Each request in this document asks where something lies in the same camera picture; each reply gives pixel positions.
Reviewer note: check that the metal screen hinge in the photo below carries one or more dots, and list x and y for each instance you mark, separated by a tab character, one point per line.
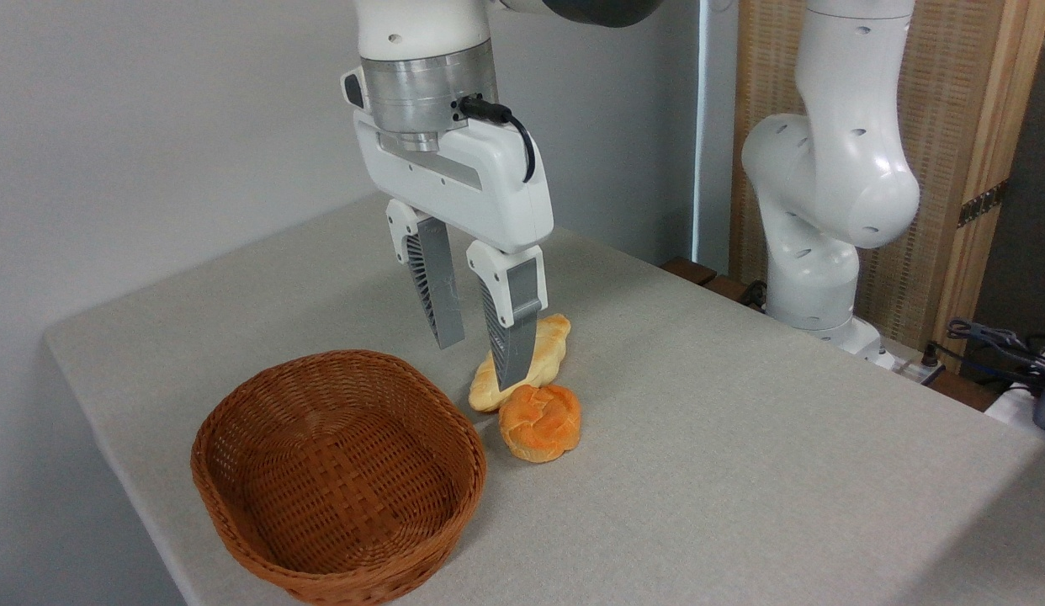
982	204

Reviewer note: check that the round orange bread bun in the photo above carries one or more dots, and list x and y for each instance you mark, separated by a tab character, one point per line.
539	425

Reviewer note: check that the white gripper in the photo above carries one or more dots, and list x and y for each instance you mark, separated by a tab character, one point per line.
480	185

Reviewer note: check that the brown wicker basket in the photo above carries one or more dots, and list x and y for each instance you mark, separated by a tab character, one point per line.
337	480

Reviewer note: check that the long pale bread roll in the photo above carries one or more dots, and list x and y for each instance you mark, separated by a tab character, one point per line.
546	349

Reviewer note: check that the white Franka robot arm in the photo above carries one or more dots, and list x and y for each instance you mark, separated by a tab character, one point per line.
834	168

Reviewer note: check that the wooden woven screen panel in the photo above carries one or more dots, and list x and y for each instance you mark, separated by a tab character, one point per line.
952	101

